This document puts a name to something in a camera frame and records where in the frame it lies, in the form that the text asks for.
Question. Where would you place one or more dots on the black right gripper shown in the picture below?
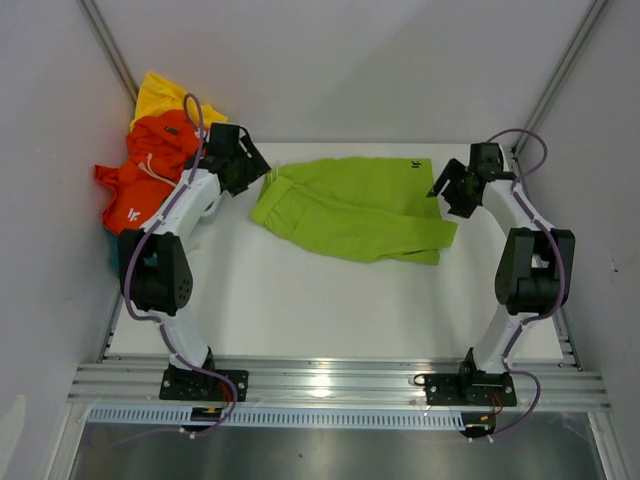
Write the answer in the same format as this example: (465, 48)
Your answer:
(454, 169)

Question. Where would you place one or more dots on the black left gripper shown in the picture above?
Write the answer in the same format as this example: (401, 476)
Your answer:
(256, 167)

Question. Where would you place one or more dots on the lime green shorts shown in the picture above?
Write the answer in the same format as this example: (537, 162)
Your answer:
(363, 209)

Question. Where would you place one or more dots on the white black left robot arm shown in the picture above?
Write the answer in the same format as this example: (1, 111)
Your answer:
(155, 275)

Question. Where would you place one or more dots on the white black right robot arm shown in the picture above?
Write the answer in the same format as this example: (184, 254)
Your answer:
(533, 276)

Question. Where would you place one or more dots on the orange shorts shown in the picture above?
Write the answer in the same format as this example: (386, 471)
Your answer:
(158, 149)

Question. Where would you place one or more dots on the yellow shorts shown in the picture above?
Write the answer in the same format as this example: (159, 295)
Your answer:
(158, 95)

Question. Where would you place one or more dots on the teal shorts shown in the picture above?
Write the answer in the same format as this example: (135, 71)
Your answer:
(113, 256)

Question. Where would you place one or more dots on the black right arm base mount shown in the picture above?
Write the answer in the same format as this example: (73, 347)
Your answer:
(469, 386)

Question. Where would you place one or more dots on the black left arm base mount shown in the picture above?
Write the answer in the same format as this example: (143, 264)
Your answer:
(181, 384)

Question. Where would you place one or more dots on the aluminium corner post right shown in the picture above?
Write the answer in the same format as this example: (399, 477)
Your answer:
(569, 59)

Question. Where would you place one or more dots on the aluminium corner post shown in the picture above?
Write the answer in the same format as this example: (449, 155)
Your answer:
(569, 59)
(108, 45)

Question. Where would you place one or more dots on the aluminium frame rail front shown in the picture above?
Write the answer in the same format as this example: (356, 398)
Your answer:
(326, 383)

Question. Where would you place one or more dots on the aluminium corner post left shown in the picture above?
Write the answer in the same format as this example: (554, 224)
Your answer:
(108, 45)

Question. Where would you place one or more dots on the white slotted cable duct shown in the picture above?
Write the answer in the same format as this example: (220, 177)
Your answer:
(281, 417)

